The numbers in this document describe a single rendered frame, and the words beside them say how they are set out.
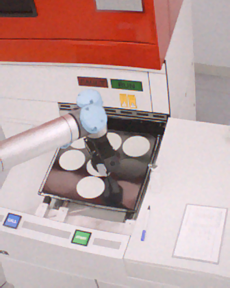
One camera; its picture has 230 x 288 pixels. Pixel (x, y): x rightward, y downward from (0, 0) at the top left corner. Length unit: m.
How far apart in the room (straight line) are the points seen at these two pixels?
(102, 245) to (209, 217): 0.35
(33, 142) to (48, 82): 0.67
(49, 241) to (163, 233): 0.37
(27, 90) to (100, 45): 0.48
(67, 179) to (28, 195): 0.20
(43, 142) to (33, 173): 0.67
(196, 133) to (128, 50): 0.41
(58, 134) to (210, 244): 0.57
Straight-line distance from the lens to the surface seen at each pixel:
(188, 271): 1.34
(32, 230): 1.47
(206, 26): 3.18
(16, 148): 1.12
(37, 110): 1.92
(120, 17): 1.40
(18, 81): 1.85
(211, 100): 3.21
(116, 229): 1.51
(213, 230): 1.39
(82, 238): 1.41
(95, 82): 1.68
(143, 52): 1.47
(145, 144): 1.71
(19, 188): 1.78
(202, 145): 1.61
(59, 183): 1.65
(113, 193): 1.58
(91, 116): 1.19
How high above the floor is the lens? 2.16
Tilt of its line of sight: 46 degrees down
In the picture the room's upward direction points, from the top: 10 degrees counter-clockwise
